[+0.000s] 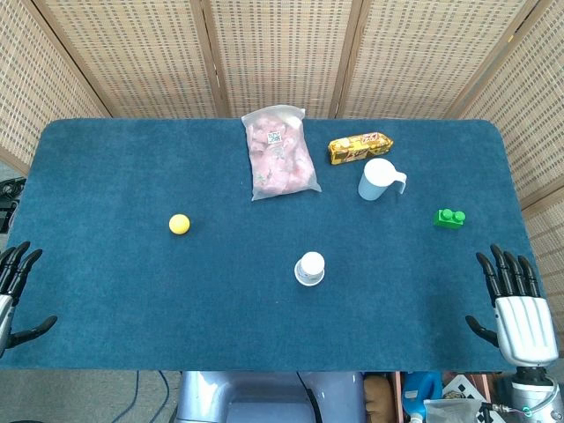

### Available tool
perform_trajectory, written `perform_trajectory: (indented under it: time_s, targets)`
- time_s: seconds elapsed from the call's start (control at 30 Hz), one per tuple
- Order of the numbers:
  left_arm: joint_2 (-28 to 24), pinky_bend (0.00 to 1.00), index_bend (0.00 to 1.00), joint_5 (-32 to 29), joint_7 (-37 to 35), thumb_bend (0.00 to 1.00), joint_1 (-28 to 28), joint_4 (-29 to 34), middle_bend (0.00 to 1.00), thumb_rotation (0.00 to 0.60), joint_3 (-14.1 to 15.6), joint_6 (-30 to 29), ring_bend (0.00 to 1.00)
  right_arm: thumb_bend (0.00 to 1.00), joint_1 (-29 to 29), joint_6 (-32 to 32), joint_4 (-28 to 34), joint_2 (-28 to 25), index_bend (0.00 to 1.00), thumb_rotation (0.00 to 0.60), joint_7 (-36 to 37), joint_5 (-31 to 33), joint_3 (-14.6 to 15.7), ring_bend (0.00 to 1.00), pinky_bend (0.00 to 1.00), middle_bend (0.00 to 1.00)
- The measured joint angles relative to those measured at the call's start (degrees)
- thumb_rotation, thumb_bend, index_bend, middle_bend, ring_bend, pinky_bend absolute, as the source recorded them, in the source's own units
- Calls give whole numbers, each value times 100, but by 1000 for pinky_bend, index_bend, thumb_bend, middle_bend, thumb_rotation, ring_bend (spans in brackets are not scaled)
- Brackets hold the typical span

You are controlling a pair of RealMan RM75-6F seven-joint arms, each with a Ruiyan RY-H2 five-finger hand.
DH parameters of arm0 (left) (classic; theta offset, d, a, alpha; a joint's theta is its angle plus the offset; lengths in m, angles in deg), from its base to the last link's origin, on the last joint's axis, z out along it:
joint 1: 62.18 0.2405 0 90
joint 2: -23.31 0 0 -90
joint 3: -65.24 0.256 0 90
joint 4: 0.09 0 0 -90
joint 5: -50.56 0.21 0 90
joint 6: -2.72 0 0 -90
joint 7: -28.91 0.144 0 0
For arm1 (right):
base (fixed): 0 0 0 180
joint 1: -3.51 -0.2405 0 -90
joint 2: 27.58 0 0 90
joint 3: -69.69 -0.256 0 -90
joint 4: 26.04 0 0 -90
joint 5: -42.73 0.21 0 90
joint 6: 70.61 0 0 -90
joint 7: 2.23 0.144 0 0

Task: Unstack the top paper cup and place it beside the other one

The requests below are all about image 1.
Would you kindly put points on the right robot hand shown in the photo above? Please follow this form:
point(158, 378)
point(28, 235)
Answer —
point(523, 324)

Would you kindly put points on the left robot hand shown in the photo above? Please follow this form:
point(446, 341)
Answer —
point(9, 273)

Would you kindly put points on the white paper cup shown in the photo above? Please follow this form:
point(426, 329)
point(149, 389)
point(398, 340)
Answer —
point(311, 263)

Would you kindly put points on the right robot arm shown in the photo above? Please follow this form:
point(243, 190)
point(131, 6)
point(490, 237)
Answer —
point(535, 392)

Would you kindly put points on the black equipment on floor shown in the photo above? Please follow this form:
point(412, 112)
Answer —
point(9, 200)

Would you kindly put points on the blue detergent bottle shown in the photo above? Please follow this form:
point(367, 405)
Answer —
point(418, 390)

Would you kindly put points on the green toy brick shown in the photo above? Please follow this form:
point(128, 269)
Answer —
point(448, 218)

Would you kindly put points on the brown paper bag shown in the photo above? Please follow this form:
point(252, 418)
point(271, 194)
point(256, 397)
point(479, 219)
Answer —
point(374, 394)

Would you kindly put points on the yellow ball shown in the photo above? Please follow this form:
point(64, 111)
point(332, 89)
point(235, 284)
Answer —
point(179, 224)

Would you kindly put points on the yellow biscuit packet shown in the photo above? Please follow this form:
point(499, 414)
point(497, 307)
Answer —
point(359, 149)

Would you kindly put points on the blue table cloth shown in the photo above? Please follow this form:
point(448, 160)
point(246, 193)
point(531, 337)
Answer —
point(264, 264)

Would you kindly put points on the grey robot torso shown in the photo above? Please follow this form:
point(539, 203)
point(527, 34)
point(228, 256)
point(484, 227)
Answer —
point(273, 396)

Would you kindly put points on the bag of pink candy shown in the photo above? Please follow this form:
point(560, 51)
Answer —
point(282, 156)

